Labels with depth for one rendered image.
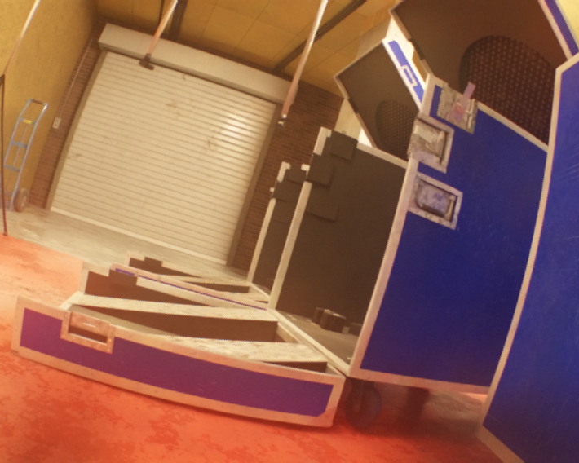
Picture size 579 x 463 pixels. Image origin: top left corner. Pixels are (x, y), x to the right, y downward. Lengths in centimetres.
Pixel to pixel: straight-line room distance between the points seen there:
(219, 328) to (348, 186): 82
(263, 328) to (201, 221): 537
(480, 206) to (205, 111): 615
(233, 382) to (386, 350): 38
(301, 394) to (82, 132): 629
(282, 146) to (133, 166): 240
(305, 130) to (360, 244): 567
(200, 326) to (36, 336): 75
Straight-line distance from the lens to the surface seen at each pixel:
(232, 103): 720
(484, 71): 213
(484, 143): 128
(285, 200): 295
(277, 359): 115
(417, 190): 114
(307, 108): 766
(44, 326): 104
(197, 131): 703
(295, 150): 747
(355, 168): 200
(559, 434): 69
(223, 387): 104
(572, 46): 176
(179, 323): 161
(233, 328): 163
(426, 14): 220
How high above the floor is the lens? 40
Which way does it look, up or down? 2 degrees up
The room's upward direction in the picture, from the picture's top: 17 degrees clockwise
